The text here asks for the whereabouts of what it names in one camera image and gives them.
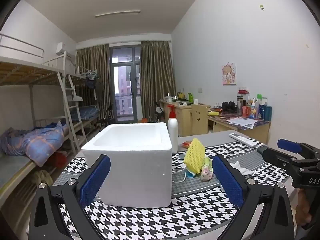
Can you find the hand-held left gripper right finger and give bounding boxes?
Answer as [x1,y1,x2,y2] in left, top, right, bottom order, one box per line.
[212,154,295,240]

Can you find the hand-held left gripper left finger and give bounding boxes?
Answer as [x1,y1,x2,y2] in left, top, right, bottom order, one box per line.
[29,154,111,240]

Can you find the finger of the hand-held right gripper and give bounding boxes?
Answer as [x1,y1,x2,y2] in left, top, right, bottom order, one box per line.
[257,146,304,173]
[277,138,320,159]

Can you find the floral tissue packet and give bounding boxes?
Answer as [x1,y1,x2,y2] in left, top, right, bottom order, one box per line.
[201,156,214,181]

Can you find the blue face mask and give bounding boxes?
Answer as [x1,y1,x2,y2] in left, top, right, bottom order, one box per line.
[171,155,200,183]

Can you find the white foam box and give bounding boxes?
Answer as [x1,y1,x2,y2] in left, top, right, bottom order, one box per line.
[81,122,173,208]

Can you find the yellow foam net sleeve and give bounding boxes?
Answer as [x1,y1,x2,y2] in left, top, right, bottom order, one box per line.
[183,137,206,174]

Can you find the person's right hand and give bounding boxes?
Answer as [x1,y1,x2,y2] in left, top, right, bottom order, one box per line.
[294,187,313,228]

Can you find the wooden desk with patterned cloth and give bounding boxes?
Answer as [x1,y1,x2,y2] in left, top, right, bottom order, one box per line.
[207,109,272,144]

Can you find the white remote control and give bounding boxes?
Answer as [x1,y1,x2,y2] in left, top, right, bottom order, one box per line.
[229,133,257,148]

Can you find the cluster of toiletry bottles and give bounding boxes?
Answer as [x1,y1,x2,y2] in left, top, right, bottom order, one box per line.
[241,94,273,122]

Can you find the red cloth bundle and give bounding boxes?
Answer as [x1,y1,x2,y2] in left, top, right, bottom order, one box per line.
[54,151,68,168]

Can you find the white printed papers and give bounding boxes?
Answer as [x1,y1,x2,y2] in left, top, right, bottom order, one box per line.
[226,116,258,130]

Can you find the olive cloth bundle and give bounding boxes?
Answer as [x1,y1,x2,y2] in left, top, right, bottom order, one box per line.
[32,170,53,184]

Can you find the glass jar with red lid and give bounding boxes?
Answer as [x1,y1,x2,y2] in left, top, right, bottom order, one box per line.
[237,88,250,112]

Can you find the black folding chair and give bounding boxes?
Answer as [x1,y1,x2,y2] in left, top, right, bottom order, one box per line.
[100,105,118,130]

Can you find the blue plaid quilt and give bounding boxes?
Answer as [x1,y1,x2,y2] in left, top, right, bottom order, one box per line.
[0,121,69,167]

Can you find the houndstooth table mat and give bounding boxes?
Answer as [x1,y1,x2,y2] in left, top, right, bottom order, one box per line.
[51,140,292,240]

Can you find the wooden chair with smiley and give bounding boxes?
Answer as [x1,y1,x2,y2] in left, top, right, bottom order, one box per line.
[191,104,208,135]

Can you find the black headphones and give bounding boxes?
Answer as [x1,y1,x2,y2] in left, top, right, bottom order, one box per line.
[221,101,239,113]

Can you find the small white metal bunk bed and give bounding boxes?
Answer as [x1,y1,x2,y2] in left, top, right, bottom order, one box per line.
[66,65,100,140]

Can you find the white pump bottle red cap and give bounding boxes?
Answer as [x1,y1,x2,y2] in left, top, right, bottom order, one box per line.
[167,104,178,153]

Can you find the white clothes hanger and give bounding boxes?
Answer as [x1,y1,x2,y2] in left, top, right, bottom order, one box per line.
[66,90,83,102]

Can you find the dark hanging clothes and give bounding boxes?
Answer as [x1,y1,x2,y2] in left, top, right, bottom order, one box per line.
[85,76,104,105]

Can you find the glass balcony door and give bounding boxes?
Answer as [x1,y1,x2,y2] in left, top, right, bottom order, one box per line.
[109,44,142,124]

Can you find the olive window curtain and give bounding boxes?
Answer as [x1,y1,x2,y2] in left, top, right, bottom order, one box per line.
[76,44,111,125]
[140,40,177,123]

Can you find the large white metal bunk bed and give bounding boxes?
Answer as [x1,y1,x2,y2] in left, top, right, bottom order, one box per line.
[0,34,88,205]

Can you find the white air conditioner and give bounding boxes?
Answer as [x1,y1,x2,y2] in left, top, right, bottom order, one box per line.
[55,42,75,57]

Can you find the ceiling tube light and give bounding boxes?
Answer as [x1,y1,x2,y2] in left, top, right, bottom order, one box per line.
[95,10,141,18]

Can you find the pink cartoon wall poster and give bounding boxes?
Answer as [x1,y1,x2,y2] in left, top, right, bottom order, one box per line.
[221,62,237,85]

